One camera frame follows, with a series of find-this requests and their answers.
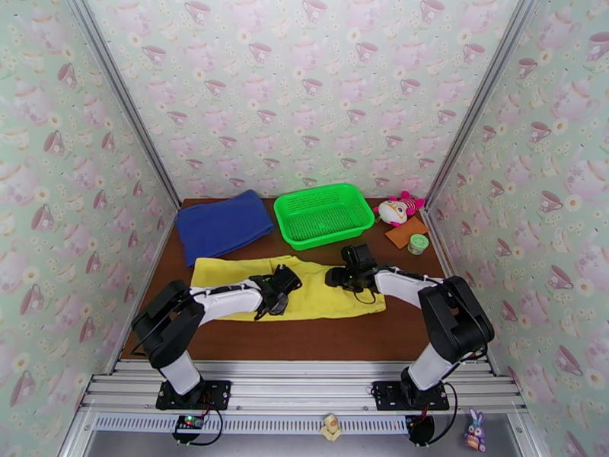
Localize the yellow trousers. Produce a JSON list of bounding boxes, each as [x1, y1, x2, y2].
[[190, 254, 387, 322]]

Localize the folded blue trousers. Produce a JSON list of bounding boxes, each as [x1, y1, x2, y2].
[[174, 189, 276, 270]]

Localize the green plastic basket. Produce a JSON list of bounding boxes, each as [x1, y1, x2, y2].
[[273, 182, 375, 252]]

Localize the orange square cloth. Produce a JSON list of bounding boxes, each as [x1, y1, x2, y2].
[[384, 216, 430, 251]]

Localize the pink and white plush toy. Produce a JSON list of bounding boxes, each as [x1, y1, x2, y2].
[[372, 190, 427, 229]]

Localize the cream toy figurine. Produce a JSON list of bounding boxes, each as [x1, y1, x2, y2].
[[319, 414, 343, 443]]

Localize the small black circuit board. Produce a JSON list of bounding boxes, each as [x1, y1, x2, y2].
[[173, 412, 206, 435]]

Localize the purple bunny figurine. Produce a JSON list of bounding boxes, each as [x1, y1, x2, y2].
[[464, 407, 487, 453]]

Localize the aluminium frame rail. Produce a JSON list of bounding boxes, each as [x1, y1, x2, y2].
[[78, 359, 529, 415]]

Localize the aluminium table side rail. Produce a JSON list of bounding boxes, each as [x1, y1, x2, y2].
[[420, 205, 541, 457]]

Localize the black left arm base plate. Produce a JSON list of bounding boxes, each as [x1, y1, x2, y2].
[[155, 380, 233, 410]]

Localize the slotted grey cable tray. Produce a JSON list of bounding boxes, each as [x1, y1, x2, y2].
[[92, 414, 411, 435]]

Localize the black base power cable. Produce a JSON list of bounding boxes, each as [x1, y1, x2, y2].
[[426, 382, 456, 446], [185, 407, 228, 447]]

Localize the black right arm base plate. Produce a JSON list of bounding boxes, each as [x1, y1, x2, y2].
[[372, 380, 451, 412]]

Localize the black round mount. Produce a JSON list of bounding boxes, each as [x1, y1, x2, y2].
[[407, 414, 436, 446]]

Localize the aluminium corner post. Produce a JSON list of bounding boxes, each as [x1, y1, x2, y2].
[[64, 0, 183, 209], [423, 0, 546, 209]]

